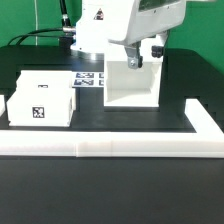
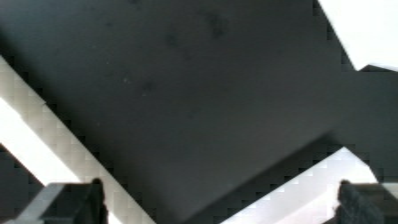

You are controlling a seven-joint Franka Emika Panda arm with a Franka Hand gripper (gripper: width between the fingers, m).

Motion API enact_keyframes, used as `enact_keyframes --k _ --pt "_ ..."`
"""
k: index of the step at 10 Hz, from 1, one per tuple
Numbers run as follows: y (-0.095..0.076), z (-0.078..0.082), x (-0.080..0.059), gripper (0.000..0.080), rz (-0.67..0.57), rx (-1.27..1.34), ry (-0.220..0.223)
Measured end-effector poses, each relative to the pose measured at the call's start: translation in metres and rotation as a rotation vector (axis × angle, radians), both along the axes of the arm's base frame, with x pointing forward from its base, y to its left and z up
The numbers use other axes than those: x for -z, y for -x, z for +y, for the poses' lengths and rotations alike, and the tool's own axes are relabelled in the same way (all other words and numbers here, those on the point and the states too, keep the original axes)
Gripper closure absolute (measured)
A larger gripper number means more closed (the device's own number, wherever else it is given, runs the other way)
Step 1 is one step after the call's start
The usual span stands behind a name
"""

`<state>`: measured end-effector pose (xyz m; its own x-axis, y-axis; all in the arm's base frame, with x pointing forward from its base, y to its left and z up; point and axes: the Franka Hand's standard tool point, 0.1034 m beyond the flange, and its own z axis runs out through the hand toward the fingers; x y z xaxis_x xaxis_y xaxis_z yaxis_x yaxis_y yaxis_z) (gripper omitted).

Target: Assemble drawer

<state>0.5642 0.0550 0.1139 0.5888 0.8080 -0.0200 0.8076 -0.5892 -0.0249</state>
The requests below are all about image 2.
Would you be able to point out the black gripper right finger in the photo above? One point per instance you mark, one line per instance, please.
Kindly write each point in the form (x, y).
(369, 204)

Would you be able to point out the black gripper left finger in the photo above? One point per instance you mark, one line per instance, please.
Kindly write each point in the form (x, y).
(69, 204)

